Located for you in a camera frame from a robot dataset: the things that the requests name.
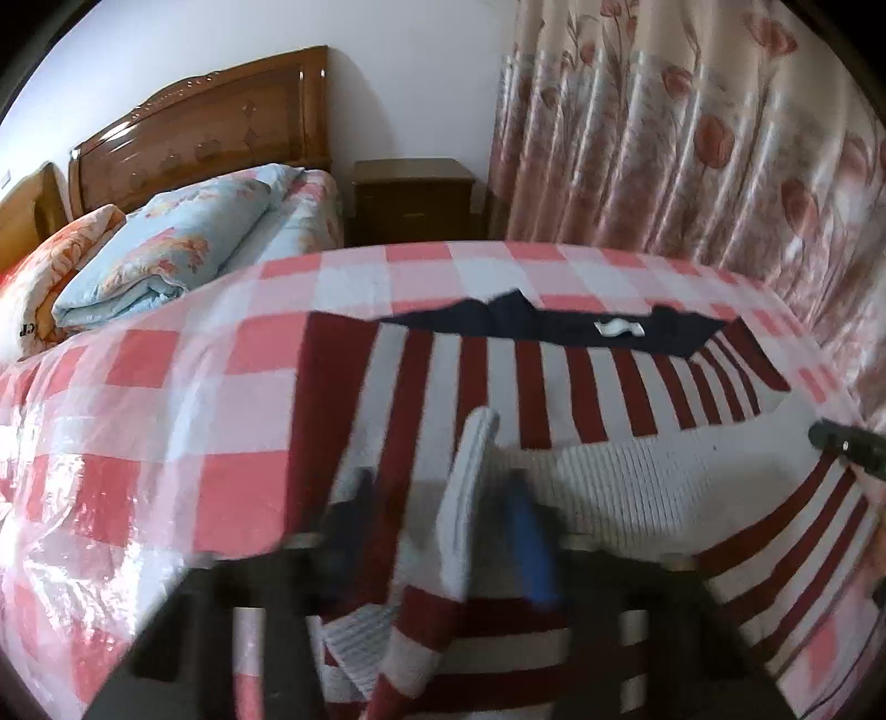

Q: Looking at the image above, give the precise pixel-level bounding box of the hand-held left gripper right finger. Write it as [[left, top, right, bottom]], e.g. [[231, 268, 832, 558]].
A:
[[508, 467, 818, 720]]

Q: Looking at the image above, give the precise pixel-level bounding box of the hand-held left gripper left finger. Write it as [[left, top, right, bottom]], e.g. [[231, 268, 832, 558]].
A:
[[83, 465, 389, 720]]

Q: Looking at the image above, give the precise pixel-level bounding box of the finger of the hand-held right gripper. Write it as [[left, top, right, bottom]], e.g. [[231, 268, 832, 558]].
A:
[[808, 417, 886, 480]]

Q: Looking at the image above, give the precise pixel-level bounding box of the striped knit sweater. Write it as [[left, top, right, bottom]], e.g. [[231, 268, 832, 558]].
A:
[[289, 289, 886, 720]]

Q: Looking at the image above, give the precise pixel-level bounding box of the pink checkered bed cover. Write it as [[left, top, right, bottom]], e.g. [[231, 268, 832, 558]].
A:
[[0, 239, 886, 720]]

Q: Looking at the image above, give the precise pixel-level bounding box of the wooden nightstand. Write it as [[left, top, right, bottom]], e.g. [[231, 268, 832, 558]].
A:
[[352, 158, 478, 249]]

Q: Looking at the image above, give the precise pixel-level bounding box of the light blue floral quilt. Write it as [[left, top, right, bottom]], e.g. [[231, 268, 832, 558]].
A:
[[51, 163, 306, 330]]

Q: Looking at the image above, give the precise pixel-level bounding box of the pink floral curtain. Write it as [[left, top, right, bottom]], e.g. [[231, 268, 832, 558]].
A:
[[486, 0, 886, 389]]

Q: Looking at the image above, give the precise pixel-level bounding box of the orange floral pillow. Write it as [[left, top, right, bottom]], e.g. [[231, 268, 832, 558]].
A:
[[0, 205, 127, 362]]

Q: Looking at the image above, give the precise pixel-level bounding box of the large carved wooden headboard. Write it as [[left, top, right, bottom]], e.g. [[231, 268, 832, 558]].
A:
[[68, 45, 333, 217]]

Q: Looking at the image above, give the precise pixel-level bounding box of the small wooden headboard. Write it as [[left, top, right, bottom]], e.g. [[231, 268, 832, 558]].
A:
[[0, 162, 65, 272]]

